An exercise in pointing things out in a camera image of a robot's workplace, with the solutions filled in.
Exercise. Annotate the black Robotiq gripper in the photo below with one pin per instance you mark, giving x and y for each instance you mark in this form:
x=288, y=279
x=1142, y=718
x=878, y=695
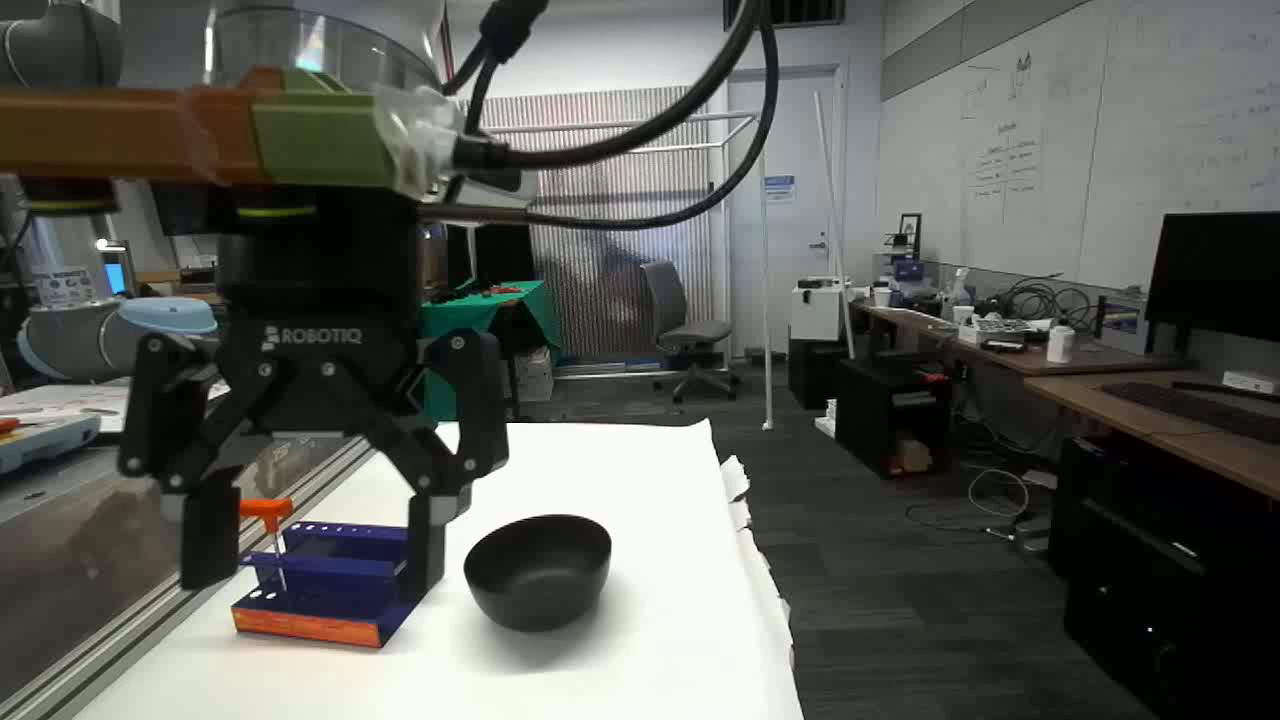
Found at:
x=323, y=287

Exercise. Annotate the orange screwdriver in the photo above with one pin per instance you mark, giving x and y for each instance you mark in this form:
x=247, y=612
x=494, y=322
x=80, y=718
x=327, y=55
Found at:
x=265, y=508

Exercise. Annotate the blue orange screwdriver holder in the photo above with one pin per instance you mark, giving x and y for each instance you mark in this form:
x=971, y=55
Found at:
x=335, y=587

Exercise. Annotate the black bowl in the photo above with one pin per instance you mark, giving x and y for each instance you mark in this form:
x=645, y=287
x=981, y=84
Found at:
x=536, y=574

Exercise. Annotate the green cloth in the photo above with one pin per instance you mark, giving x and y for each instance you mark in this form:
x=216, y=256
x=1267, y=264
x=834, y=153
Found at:
x=515, y=315

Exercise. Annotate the white paper sheet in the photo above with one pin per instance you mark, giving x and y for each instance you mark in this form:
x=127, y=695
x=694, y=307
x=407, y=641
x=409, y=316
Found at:
x=80, y=403

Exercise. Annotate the grey partition panel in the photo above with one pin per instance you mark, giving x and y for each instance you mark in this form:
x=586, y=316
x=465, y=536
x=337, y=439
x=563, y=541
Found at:
x=600, y=287

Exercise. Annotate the white table cloth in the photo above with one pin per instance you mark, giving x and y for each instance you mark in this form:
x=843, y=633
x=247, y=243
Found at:
x=642, y=641

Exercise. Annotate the grey office chair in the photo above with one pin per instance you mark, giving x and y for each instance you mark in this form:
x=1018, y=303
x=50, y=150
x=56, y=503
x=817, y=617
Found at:
x=699, y=342

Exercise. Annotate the white box printer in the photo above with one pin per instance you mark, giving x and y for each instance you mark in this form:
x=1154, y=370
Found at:
x=817, y=309

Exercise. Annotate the white door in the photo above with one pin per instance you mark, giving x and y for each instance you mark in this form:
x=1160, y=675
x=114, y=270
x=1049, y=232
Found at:
x=800, y=226

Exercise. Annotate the black low cabinet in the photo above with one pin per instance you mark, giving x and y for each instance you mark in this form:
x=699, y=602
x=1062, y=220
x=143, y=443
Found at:
x=891, y=412

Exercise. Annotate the black lab device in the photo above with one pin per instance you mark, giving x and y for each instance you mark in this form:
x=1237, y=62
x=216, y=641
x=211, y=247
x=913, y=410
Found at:
x=909, y=255

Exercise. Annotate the ceiling air vent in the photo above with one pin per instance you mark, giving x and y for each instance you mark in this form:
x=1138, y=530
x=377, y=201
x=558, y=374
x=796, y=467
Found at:
x=787, y=9

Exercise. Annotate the white spray bottle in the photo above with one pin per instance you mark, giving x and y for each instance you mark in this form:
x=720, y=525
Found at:
x=961, y=303

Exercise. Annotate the long wooden desk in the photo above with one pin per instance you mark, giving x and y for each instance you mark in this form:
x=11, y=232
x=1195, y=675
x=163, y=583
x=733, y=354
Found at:
x=1012, y=356

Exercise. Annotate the white cup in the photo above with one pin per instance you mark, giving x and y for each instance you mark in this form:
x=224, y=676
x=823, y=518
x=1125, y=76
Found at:
x=1062, y=347

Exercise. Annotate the wooden desk with black base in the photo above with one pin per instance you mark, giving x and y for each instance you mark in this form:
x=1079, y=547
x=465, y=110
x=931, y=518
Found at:
x=1174, y=562

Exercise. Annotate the black computer monitor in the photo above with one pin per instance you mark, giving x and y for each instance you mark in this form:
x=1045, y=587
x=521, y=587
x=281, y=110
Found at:
x=1218, y=273

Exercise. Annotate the metal table rail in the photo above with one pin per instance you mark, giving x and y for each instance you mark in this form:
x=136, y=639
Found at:
x=133, y=626

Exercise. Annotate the orange green camera mount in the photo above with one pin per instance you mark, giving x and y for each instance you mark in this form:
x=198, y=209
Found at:
x=305, y=141

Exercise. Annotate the silver metal frame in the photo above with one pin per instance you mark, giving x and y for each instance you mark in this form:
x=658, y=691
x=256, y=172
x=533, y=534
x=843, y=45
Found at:
x=762, y=264

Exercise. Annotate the wall whiteboard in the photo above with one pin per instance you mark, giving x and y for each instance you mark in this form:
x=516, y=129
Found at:
x=1093, y=135

